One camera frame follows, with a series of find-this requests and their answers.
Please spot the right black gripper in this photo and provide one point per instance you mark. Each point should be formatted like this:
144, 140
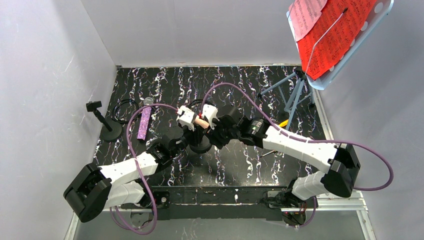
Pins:
214, 129

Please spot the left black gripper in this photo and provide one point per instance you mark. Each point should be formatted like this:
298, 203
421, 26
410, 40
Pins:
190, 131

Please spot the black round mic stand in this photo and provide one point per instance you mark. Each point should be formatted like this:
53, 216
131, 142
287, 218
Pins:
204, 147
111, 130

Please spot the purple glitter microphone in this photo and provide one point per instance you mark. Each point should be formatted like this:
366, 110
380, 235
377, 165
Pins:
145, 119

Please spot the beige pink microphone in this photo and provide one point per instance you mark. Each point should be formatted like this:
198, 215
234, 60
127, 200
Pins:
202, 123

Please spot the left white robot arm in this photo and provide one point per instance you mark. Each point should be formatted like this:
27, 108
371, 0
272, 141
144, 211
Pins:
96, 188

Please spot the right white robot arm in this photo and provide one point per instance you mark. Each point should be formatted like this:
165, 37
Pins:
337, 163

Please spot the black yellow screwdriver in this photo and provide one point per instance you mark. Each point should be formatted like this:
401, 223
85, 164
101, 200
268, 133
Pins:
268, 153

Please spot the pink sheet music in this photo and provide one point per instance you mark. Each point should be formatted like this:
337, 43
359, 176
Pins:
304, 14

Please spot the red sheet music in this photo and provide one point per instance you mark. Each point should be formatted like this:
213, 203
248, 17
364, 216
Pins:
332, 35

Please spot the light blue music stand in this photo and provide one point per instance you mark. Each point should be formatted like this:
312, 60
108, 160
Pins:
305, 86

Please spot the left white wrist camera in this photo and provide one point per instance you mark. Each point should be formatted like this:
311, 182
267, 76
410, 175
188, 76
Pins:
186, 117

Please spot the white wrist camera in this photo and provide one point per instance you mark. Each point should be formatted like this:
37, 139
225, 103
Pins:
186, 117
209, 112

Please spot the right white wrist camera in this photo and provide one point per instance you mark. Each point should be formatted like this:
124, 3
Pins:
209, 112

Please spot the yellow handled screwdriver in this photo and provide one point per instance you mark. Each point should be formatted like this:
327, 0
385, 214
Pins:
284, 123

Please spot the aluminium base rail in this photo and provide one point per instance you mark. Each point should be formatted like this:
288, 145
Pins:
256, 213

